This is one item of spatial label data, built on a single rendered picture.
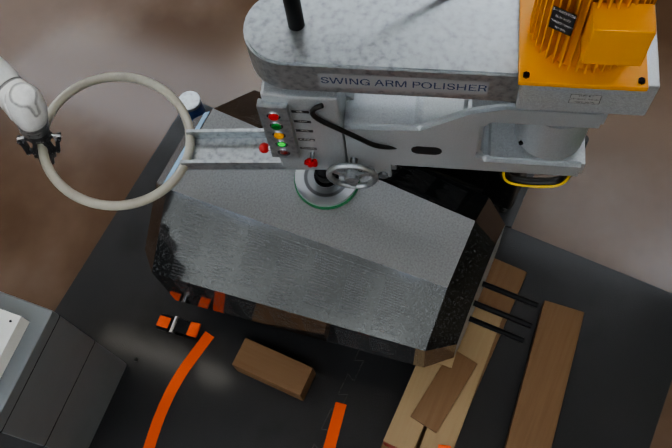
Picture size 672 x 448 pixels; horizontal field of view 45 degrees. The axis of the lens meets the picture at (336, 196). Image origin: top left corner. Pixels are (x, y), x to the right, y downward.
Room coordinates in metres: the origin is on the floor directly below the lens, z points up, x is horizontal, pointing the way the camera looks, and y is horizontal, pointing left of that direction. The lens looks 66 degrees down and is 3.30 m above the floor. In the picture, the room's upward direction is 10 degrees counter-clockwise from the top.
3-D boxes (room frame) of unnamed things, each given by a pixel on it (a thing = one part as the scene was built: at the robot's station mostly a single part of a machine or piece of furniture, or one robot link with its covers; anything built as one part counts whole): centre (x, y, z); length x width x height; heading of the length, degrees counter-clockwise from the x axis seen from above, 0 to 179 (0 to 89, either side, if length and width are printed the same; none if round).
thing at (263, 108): (1.10, 0.12, 1.38); 0.08 x 0.03 x 0.28; 74
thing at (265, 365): (0.77, 0.37, 0.07); 0.30 x 0.12 x 0.12; 56
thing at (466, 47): (1.09, -0.32, 1.62); 0.96 x 0.25 x 0.17; 74
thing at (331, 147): (1.17, -0.06, 1.32); 0.36 x 0.22 x 0.45; 74
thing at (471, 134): (1.07, -0.36, 1.31); 0.74 x 0.23 x 0.49; 74
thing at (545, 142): (1.01, -0.62, 1.35); 0.19 x 0.19 x 0.20
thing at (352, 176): (1.04, -0.06, 1.20); 0.15 x 0.10 x 0.15; 74
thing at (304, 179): (1.19, 0.02, 0.85); 0.21 x 0.21 x 0.01
